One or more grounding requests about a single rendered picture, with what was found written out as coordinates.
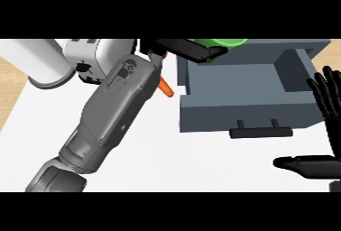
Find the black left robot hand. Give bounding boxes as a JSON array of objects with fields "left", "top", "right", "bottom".
[{"left": 139, "top": 38, "right": 229, "bottom": 64}]

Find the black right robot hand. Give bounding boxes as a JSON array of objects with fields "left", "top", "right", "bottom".
[{"left": 272, "top": 65, "right": 341, "bottom": 181}]

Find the green cup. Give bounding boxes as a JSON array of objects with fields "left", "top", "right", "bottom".
[{"left": 194, "top": 38, "right": 251, "bottom": 63}]

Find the grey open drawer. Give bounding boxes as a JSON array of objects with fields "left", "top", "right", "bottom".
[{"left": 176, "top": 38, "right": 334, "bottom": 98}]

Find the grey drawer front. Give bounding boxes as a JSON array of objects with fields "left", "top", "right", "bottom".
[{"left": 179, "top": 89, "right": 329, "bottom": 134}]

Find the orange elongated object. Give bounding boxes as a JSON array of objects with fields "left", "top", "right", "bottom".
[{"left": 157, "top": 51, "right": 176, "bottom": 98}]

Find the black drawer handle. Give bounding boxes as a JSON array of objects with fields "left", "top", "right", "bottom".
[{"left": 228, "top": 118, "right": 294, "bottom": 140}]

